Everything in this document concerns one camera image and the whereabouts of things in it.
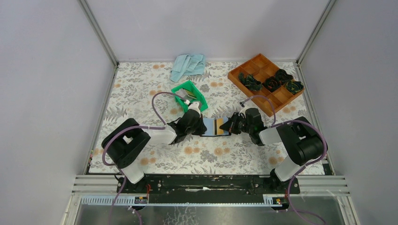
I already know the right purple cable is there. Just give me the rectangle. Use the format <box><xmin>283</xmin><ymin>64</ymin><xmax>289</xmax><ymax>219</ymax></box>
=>
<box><xmin>239</xmin><ymin>95</ymin><xmax>329</xmax><ymax>225</ymax></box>

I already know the dark rolled strap right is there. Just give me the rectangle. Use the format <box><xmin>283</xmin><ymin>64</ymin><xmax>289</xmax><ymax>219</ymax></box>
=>
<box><xmin>285</xmin><ymin>81</ymin><xmax>305</xmax><ymax>95</ymax></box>

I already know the light blue cloth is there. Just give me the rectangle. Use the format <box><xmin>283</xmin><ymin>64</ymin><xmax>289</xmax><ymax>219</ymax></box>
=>
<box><xmin>170</xmin><ymin>54</ymin><xmax>206</xmax><ymax>83</ymax></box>

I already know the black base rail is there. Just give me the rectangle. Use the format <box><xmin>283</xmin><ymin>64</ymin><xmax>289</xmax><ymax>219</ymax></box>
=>
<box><xmin>116</xmin><ymin>174</ymin><xmax>300</xmax><ymax>204</ymax></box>

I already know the stack of cards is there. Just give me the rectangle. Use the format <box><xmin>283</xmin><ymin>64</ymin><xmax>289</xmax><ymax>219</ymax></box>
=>
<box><xmin>179</xmin><ymin>89</ymin><xmax>197</xmax><ymax>100</ymax></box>

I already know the dark rolled strap top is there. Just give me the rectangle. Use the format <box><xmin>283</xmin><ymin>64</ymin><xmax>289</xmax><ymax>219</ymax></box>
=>
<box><xmin>275</xmin><ymin>68</ymin><xmax>293</xmax><ymax>85</ymax></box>

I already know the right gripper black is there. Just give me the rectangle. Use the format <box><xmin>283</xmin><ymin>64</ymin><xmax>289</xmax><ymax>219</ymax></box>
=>
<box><xmin>220</xmin><ymin>112</ymin><xmax>253</xmax><ymax>135</ymax></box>

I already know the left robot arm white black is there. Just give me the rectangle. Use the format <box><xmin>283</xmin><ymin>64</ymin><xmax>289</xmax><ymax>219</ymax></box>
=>
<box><xmin>101</xmin><ymin>109</ymin><xmax>207</xmax><ymax>193</ymax></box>

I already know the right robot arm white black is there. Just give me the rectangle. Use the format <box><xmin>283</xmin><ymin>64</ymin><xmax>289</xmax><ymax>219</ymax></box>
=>
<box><xmin>219</xmin><ymin>108</ymin><xmax>328</xmax><ymax>193</ymax></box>

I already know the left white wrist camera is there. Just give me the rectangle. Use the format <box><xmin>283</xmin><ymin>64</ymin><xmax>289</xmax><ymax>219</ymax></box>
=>
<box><xmin>188</xmin><ymin>101</ymin><xmax>202</xmax><ymax>113</ymax></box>

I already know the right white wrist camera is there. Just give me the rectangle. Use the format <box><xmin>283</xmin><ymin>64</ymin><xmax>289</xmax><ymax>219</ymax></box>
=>
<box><xmin>238</xmin><ymin>106</ymin><xmax>249</xmax><ymax>117</ymax></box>

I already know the dark rolled strap left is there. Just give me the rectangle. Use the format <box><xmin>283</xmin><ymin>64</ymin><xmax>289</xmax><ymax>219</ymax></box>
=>
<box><xmin>237</xmin><ymin>72</ymin><xmax>262</xmax><ymax>92</ymax></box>

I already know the green plastic bin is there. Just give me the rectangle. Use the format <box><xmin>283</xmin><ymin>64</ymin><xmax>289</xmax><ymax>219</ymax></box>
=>
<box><xmin>171</xmin><ymin>81</ymin><xmax>208</xmax><ymax>112</ymax></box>

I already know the dark rolled strap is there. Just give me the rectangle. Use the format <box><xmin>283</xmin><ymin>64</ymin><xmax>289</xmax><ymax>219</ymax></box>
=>
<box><xmin>275</xmin><ymin>68</ymin><xmax>293</xmax><ymax>85</ymax></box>
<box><xmin>237</xmin><ymin>72</ymin><xmax>262</xmax><ymax>92</ymax></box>
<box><xmin>262</xmin><ymin>76</ymin><xmax>282</xmax><ymax>93</ymax></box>
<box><xmin>285</xmin><ymin>81</ymin><xmax>305</xmax><ymax>95</ymax></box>

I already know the dark rolled strap middle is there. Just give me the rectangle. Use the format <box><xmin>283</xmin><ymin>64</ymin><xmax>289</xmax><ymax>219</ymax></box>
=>
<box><xmin>262</xmin><ymin>76</ymin><xmax>282</xmax><ymax>93</ymax></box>

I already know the black card holder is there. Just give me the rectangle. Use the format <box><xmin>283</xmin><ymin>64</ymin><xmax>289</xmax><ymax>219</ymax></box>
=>
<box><xmin>200</xmin><ymin>117</ymin><xmax>231</xmax><ymax>137</ymax></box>

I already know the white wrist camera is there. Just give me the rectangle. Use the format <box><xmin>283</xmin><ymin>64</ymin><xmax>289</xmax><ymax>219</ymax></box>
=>
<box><xmin>188</xmin><ymin>101</ymin><xmax>202</xmax><ymax>113</ymax></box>
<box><xmin>238</xmin><ymin>106</ymin><xmax>249</xmax><ymax>117</ymax></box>

